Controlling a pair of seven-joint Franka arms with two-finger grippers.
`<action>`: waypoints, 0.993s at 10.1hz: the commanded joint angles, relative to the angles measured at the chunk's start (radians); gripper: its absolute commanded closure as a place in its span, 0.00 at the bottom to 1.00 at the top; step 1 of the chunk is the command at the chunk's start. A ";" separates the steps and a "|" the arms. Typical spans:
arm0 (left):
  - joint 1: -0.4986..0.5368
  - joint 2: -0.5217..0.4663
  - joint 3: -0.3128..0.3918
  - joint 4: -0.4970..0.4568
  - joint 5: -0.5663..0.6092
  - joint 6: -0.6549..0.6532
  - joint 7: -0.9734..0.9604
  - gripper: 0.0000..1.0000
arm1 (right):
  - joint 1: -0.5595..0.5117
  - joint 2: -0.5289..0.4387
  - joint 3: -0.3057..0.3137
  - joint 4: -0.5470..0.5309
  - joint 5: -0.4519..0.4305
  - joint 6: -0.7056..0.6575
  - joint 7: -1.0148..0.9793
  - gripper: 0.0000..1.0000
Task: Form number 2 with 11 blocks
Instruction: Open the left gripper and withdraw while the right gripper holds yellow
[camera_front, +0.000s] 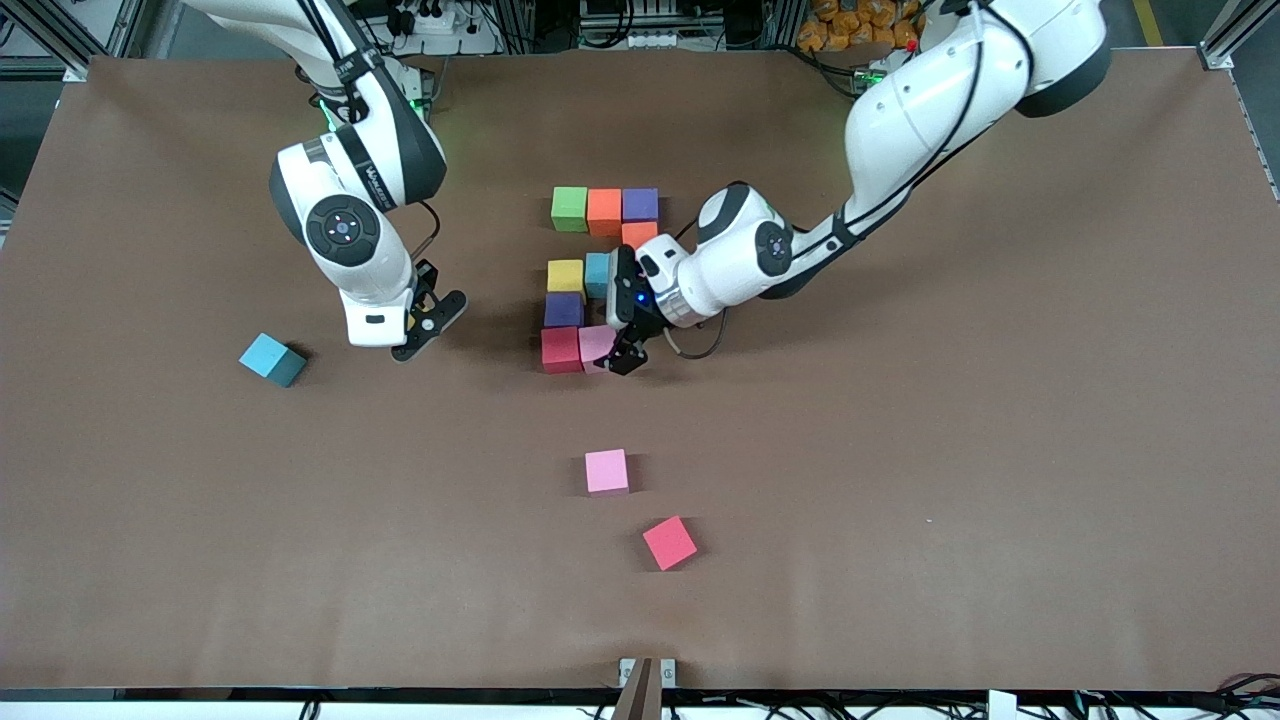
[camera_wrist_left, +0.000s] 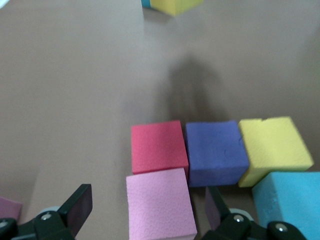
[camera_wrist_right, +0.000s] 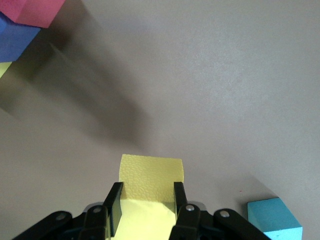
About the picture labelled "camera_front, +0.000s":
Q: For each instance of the grey metal mount bracket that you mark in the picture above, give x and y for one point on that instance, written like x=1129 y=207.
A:
x=669 y=672

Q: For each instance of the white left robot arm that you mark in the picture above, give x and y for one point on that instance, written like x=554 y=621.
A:
x=920 y=90

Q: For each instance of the orange foam block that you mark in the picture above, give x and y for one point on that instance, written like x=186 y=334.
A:
x=604 y=211
x=638 y=234

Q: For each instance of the aluminium frame post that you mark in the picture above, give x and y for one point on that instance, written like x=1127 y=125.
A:
x=125 y=25
x=1235 y=35

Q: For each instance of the small white tag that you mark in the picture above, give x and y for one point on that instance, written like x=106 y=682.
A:
x=1002 y=706

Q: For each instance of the pile of orange snack bags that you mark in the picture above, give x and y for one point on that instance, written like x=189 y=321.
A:
x=840 y=25

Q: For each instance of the brown camera mast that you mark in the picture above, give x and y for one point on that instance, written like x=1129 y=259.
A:
x=640 y=702

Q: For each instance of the red foam block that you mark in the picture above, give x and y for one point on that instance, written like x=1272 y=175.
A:
x=560 y=348
x=669 y=542

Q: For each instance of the white power strip with plugs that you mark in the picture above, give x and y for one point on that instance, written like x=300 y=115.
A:
x=455 y=42

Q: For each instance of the purple foam block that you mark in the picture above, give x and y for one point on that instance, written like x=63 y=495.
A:
x=564 y=312
x=640 y=205

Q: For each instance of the green foam block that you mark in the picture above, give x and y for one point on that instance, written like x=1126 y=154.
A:
x=570 y=208

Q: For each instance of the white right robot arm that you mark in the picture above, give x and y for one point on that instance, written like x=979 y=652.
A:
x=300 y=190

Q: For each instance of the blue foam block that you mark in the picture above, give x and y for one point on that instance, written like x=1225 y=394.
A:
x=266 y=355
x=596 y=275

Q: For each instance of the pink foam block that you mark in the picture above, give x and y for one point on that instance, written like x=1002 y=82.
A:
x=596 y=345
x=606 y=470

